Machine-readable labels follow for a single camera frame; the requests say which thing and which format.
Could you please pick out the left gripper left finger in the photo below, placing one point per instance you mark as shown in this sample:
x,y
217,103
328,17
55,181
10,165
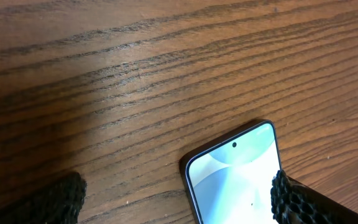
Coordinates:
x,y
59,202

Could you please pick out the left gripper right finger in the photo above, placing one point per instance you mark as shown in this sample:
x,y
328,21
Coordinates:
x,y
295,203

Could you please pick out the black Samsung Galaxy smartphone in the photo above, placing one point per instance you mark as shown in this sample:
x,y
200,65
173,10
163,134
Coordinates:
x,y
228,180

